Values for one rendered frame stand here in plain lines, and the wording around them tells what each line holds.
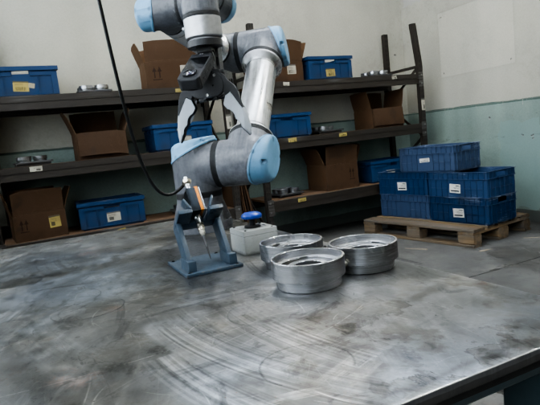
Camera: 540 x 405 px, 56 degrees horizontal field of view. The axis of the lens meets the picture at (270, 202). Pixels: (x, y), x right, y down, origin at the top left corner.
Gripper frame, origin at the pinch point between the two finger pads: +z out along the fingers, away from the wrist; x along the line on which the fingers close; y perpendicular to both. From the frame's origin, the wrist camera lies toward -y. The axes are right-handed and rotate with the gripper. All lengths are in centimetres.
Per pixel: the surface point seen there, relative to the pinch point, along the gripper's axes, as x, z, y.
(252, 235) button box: -8.1, 18.3, -9.5
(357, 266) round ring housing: -28.0, 20.5, -27.5
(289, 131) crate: 49, -1, 370
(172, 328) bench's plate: -7, 22, -46
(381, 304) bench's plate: -31, 22, -40
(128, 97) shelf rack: 155, -41, 273
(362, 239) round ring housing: -28.5, 18.9, -17.4
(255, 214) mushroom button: -8.4, 14.9, -7.1
